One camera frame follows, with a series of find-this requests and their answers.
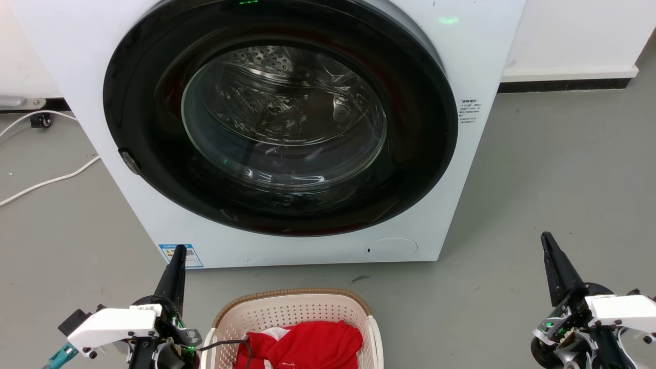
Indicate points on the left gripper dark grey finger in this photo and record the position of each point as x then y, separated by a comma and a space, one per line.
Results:
173, 284

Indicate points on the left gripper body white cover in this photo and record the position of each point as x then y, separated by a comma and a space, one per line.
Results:
113, 324

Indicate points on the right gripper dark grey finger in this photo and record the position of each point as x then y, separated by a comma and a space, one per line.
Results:
561, 274

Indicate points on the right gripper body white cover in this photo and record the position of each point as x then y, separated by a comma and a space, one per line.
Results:
622, 308

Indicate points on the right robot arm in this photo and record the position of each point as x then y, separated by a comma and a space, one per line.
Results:
612, 351

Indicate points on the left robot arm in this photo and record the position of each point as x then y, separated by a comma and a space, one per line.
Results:
141, 359

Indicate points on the white laundry basket brown rim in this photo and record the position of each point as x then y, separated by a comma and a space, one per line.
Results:
287, 310

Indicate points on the blue energy label sticker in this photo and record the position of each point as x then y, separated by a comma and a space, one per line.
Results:
192, 254

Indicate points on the red and white garment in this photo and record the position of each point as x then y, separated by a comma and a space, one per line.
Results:
312, 346

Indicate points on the round white filter cover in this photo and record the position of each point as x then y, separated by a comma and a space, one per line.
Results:
392, 249

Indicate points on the round black washing machine door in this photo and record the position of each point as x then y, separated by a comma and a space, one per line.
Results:
420, 154

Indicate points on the small printed warning label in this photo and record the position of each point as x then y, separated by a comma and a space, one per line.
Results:
469, 111

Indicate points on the black baseboard strip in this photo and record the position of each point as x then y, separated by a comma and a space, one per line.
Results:
564, 85

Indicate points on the small black caster wheel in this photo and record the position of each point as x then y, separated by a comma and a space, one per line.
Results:
41, 121

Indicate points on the steel washing machine drum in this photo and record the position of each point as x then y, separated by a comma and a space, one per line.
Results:
266, 66

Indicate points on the white front-load washing machine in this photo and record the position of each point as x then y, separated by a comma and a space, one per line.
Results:
476, 51

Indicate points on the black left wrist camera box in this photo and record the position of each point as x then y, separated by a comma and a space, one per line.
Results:
74, 321

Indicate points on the grey metal floor bracket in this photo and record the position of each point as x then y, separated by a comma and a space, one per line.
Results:
18, 102

